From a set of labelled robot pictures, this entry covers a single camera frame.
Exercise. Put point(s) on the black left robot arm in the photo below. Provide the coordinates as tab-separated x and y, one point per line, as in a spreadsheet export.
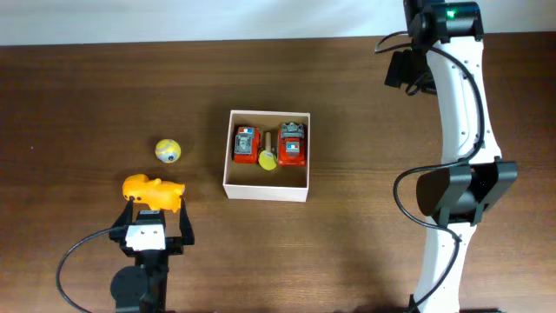
142	287

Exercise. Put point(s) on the small red toy truck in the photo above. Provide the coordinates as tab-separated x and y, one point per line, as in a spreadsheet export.
247	144

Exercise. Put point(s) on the orange plastic toy animal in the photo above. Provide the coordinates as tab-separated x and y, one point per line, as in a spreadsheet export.
156	193

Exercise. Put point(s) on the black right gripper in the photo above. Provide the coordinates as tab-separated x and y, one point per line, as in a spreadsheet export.
397	70

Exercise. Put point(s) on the red toy car grey top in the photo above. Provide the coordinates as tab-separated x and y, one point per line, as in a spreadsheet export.
292	145

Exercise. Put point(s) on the yellow ball wooden stick toy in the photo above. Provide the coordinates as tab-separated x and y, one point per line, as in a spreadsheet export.
267	159

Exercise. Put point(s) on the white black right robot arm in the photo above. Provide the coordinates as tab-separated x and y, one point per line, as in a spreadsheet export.
444	58

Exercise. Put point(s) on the yellow grey toy ball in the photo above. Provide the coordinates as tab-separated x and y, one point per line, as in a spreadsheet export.
168	151

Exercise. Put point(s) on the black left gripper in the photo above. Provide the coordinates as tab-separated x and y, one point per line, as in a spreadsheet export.
175	243

